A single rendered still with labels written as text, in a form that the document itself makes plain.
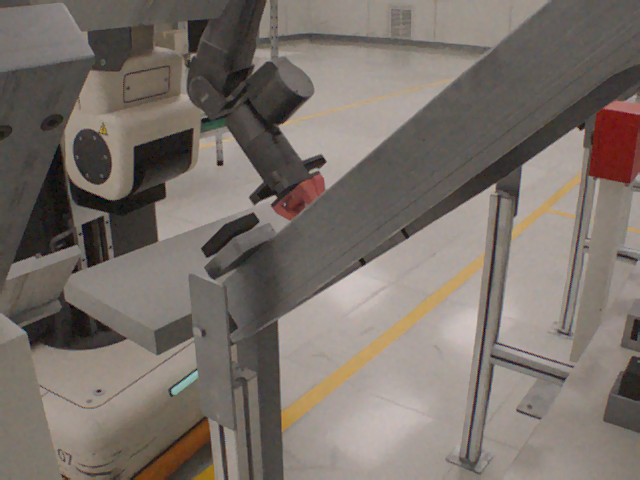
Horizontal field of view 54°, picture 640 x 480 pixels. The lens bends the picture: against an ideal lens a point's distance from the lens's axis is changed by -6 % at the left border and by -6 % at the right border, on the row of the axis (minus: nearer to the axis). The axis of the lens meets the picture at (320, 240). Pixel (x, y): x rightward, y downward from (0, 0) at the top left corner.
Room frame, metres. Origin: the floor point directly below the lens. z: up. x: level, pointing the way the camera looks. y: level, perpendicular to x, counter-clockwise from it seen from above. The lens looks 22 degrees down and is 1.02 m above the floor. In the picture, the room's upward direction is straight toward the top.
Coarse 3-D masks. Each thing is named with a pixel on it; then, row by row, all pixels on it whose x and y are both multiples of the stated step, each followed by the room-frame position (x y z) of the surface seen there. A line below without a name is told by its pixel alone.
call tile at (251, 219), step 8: (248, 216) 0.58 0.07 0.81; (256, 216) 0.59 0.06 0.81; (224, 224) 0.56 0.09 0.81; (232, 224) 0.56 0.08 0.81; (240, 224) 0.57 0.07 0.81; (248, 224) 0.57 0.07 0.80; (256, 224) 0.59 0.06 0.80; (216, 232) 0.57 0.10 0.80; (224, 232) 0.56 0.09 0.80; (232, 232) 0.56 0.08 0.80; (240, 232) 0.57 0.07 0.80; (208, 240) 0.57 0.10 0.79; (216, 240) 0.57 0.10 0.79; (224, 240) 0.56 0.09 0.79; (208, 248) 0.57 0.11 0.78; (216, 248) 0.57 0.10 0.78; (208, 256) 0.57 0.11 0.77
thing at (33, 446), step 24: (0, 336) 0.32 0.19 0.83; (24, 336) 0.33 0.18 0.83; (0, 360) 0.31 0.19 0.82; (24, 360) 0.32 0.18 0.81; (0, 384) 0.31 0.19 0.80; (24, 384) 0.32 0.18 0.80; (0, 408) 0.31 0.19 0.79; (24, 408) 0.32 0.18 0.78; (0, 432) 0.30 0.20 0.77; (24, 432) 0.31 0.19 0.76; (48, 432) 0.33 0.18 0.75; (0, 456) 0.30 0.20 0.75; (24, 456) 0.31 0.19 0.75; (48, 456) 0.32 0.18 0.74
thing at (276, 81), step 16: (272, 64) 0.82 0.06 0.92; (288, 64) 0.84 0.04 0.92; (192, 80) 0.85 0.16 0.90; (208, 80) 0.84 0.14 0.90; (256, 80) 0.83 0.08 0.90; (272, 80) 0.81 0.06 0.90; (288, 80) 0.81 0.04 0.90; (304, 80) 0.83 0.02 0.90; (192, 96) 0.85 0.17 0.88; (208, 96) 0.84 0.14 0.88; (240, 96) 0.85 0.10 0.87; (256, 96) 0.82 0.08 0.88; (272, 96) 0.81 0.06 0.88; (288, 96) 0.80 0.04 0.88; (304, 96) 0.81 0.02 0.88; (208, 112) 0.84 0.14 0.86; (224, 112) 0.86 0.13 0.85; (272, 112) 0.81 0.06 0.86; (288, 112) 0.82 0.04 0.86
